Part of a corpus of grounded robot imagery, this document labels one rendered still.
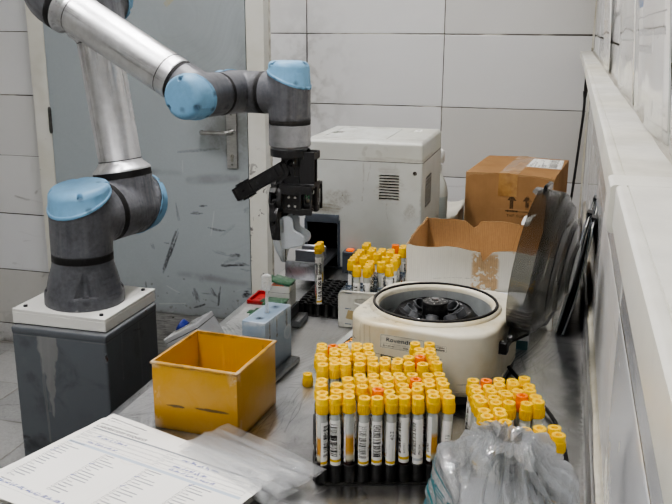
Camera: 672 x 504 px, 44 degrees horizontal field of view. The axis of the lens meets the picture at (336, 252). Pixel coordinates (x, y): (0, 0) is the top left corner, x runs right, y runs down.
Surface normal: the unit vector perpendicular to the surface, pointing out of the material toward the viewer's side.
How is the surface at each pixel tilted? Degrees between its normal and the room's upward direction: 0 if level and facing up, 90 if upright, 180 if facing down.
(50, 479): 1
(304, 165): 90
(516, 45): 90
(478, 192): 89
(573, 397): 0
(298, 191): 90
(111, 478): 1
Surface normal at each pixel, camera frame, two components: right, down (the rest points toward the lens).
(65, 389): -0.26, 0.25
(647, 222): 0.00, -0.97
